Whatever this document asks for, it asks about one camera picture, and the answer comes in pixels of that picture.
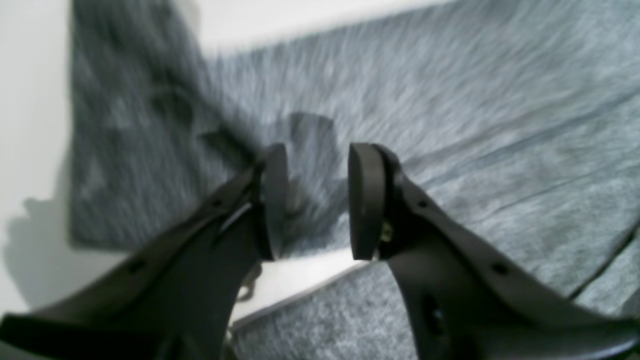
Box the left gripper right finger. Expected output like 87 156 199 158
348 143 639 360

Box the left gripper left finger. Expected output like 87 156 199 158
1 144 288 360

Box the grey long-sleeve T-shirt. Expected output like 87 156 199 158
69 0 640 360

